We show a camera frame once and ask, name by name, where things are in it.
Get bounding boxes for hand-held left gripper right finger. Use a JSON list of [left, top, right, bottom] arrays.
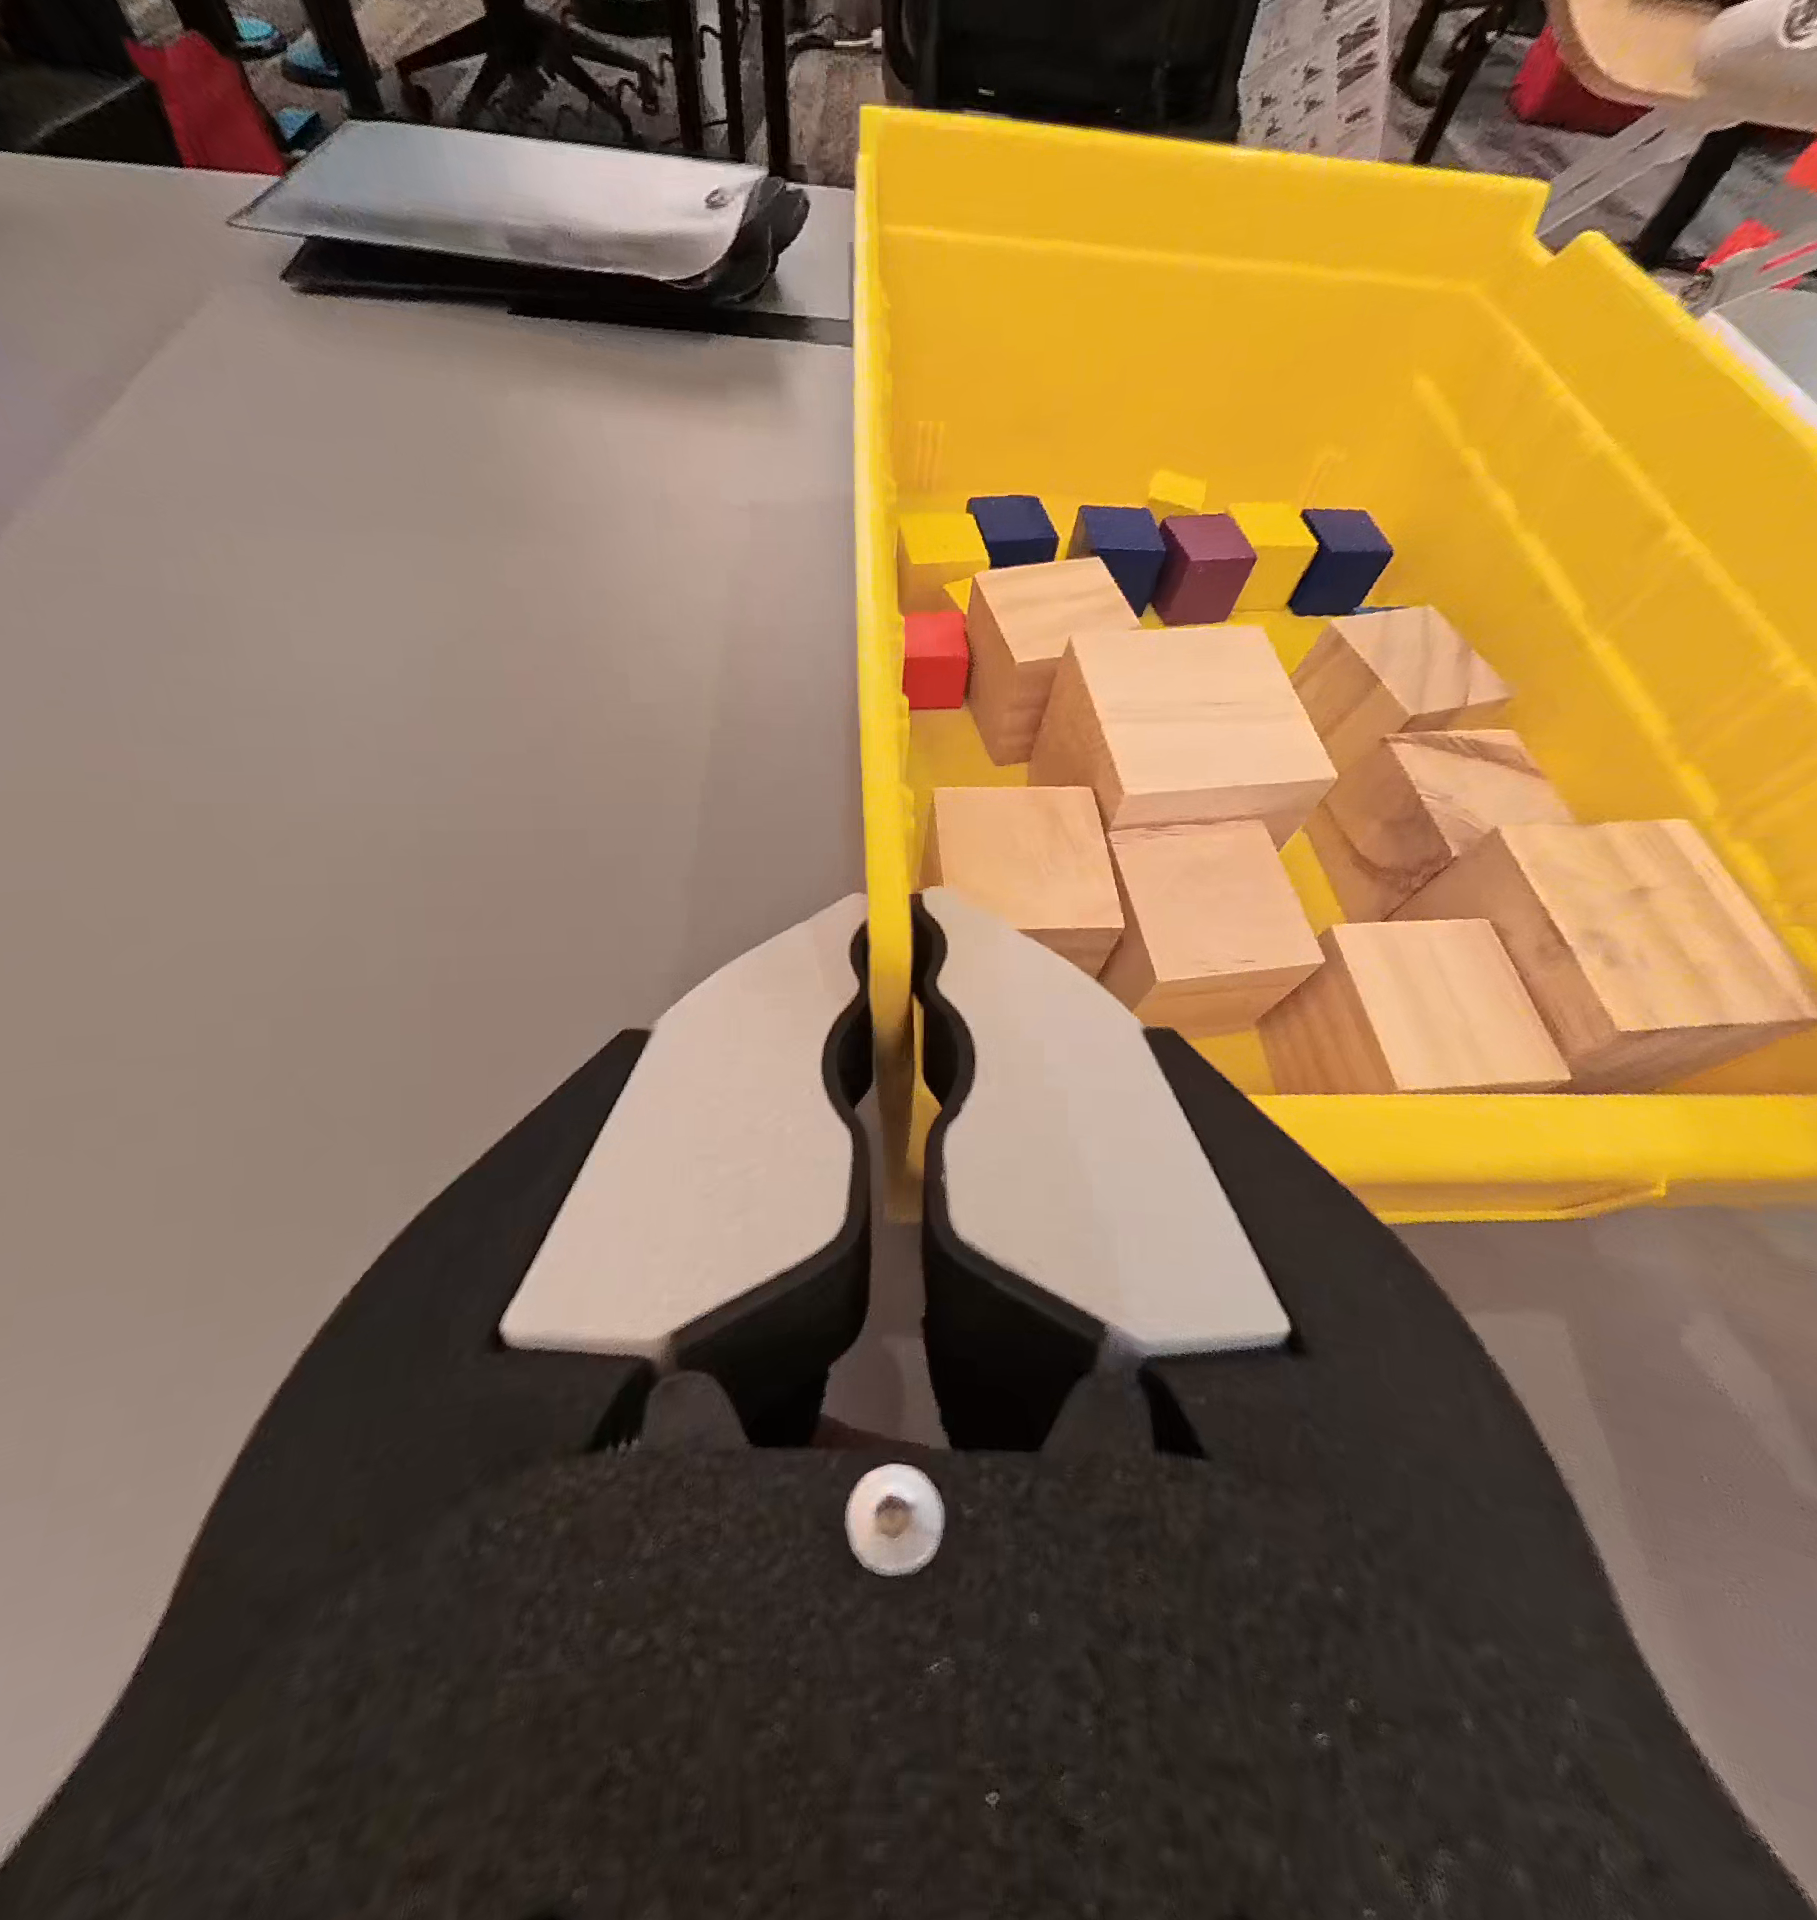
[[912, 887, 1296, 1451]]

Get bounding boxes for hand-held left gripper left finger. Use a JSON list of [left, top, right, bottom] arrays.
[[502, 895, 872, 1446]]

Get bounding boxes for pile of wooden coloured cubes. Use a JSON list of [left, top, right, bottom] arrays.
[[897, 468, 1817, 1100]]

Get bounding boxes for yellow plastic bin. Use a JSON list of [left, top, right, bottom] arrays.
[[851, 105, 1817, 1227]]

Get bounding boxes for red box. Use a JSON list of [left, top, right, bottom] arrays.
[[1508, 26, 1648, 141]]

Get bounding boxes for grey flat pad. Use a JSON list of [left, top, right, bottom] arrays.
[[229, 120, 817, 326]]

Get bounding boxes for black office chair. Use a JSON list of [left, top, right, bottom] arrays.
[[882, 0, 1265, 147], [398, 0, 665, 147]]

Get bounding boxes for picture-printed paper sheet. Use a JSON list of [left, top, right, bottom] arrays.
[[1239, 0, 1399, 157]]

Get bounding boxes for orange traffic cone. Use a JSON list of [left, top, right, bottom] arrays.
[[1701, 132, 1817, 291]]

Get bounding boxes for red bag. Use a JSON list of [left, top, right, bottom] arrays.
[[122, 34, 289, 177]]

